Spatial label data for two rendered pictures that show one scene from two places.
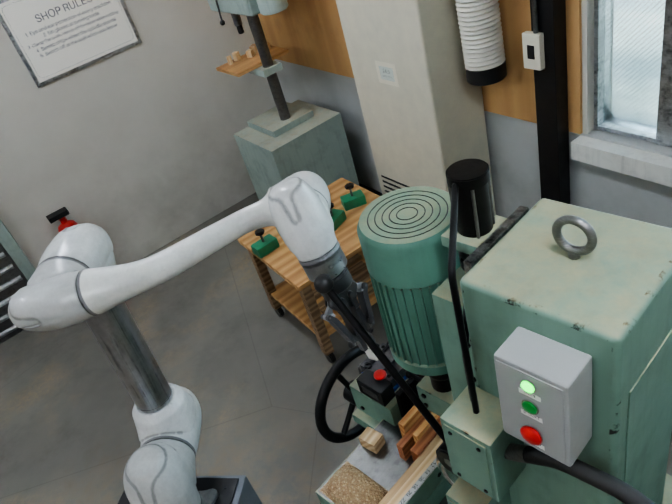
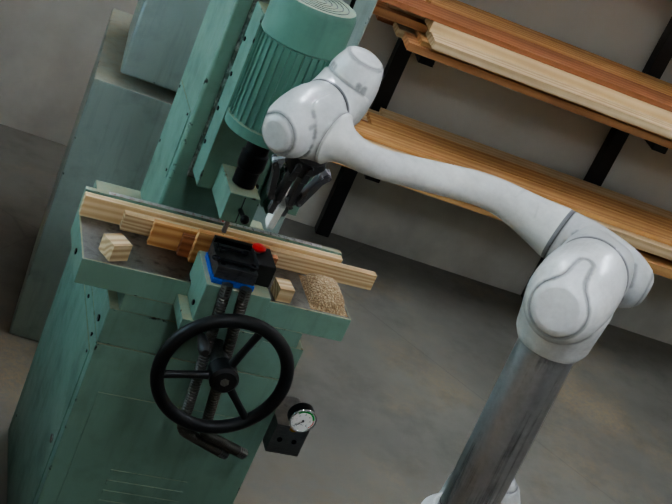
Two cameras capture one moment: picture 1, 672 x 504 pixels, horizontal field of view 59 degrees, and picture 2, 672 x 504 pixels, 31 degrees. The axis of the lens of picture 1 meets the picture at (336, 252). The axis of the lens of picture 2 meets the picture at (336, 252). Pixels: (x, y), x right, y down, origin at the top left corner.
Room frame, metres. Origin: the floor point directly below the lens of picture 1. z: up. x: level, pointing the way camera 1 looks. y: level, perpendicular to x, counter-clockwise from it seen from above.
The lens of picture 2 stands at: (3.13, 0.56, 2.10)
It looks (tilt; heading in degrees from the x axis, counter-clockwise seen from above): 24 degrees down; 191
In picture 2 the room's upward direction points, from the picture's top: 25 degrees clockwise
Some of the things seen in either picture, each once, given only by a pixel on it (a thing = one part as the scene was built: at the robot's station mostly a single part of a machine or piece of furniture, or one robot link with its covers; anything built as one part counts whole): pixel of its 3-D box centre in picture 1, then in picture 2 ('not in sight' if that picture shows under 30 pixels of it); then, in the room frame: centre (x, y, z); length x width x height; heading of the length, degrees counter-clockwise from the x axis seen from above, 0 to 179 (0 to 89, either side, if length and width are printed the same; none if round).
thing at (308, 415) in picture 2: not in sight; (300, 419); (0.85, 0.20, 0.65); 0.06 x 0.04 x 0.08; 125
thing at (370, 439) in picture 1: (372, 440); (282, 290); (0.86, 0.05, 0.92); 0.04 x 0.04 x 0.03; 40
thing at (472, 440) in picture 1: (483, 443); not in sight; (0.56, -0.13, 1.23); 0.09 x 0.08 x 0.15; 35
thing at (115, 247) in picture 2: not in sight; (115, 247); (1.06, -0.26, 0.92); 0.05 x 0.04 x 0.04; 61
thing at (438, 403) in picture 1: (454, 402); (235, 197); (0.80, -0.14, 1.03); 0.14 x 0.07 x 0.09; 35
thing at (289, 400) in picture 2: not in sight; (283, 424); (0.79, 0.16, 0.58); 0.12 x 0.08 x 0.08; 35
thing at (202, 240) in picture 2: (425, 410); (228, 253); (0.88, -0.09, 0.94); 0.16 x 0.02 x 0.08; 125
